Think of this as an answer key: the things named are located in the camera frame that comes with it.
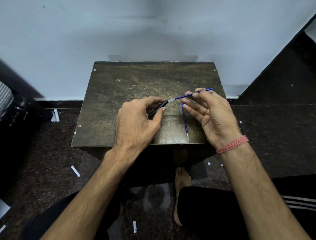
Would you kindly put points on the person's left hand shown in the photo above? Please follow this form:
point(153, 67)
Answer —
point(133, 123)

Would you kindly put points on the person's right hand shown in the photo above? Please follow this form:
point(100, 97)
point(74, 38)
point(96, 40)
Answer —
point(217, 118)

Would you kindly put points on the person's right thumb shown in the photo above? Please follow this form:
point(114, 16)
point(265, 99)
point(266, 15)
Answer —
point(209, 93)

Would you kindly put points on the person's left thumb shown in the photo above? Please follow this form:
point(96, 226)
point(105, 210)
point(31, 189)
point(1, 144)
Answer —
point(159, 117)

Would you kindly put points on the person's right middle finger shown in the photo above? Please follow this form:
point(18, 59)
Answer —
point(193, 102)

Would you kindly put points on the black pen barrel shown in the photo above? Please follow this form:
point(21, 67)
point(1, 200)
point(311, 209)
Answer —
point(158, 110)

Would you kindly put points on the blue pen refill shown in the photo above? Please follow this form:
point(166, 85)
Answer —
point(184, 96)
point(185, 123)

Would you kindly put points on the person's right forearm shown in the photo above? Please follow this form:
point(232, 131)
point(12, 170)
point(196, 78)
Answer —
point(256, 192)

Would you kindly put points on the person's left forearm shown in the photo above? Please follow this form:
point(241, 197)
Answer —
point(91, 197)

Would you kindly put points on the small dark wooden table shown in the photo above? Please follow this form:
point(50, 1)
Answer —
point(128, 81)

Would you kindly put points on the red thread wristband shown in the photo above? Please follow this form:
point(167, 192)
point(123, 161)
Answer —
point(233, 144)

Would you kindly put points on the person's bare foot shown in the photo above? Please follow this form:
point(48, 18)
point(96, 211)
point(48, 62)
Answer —
point(181, 180)

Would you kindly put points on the crumpled white paper scrap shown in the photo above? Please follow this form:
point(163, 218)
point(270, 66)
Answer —
point(55, 116)

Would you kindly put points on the black striped trousers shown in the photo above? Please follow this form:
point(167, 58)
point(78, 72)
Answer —
point(209, 212)

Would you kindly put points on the small white paper strip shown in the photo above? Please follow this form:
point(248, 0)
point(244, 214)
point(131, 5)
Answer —
point(134, 226)

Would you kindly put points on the black appliance with white grille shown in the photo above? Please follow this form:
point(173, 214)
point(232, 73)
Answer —
point(22, 116)

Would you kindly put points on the large white paper sheet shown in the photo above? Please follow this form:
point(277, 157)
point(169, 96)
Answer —
point(3, 208)

